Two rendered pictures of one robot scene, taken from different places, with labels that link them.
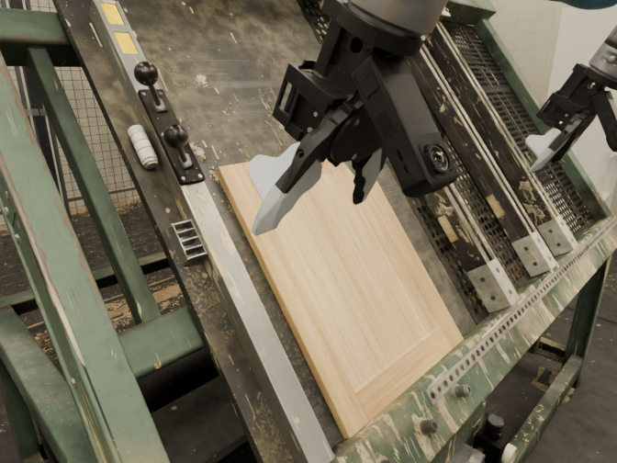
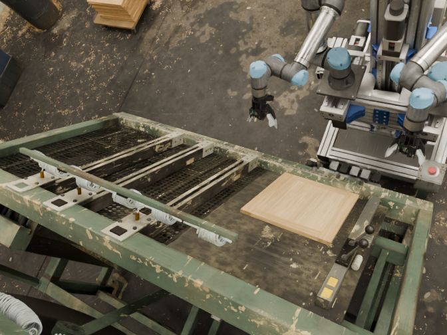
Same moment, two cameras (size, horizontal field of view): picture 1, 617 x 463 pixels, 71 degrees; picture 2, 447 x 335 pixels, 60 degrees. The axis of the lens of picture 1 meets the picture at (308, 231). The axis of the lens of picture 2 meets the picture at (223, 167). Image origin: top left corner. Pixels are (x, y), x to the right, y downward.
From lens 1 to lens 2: 1.83 m
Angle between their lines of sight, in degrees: 63
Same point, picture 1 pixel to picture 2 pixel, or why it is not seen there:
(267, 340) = (367, 212)
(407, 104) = not seen: hidden behind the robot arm
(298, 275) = (332, 213)
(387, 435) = (352, 185)
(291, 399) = (372, 205)
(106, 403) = (426, 231)
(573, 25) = not seen: outside the picture
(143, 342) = (395, 245)
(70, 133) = (370, 296)
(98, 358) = (422, 236)
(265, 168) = (420, 160)
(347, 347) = (336, 199)
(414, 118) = not seen: hidden behind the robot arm
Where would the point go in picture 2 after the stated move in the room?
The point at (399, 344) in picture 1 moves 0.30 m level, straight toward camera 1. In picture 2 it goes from (314, 187) to (370, 176)
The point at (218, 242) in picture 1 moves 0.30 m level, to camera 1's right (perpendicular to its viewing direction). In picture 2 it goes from (360, 229) to (329, 173)
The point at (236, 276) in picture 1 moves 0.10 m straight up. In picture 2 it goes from (362, 223) to (362, 218)
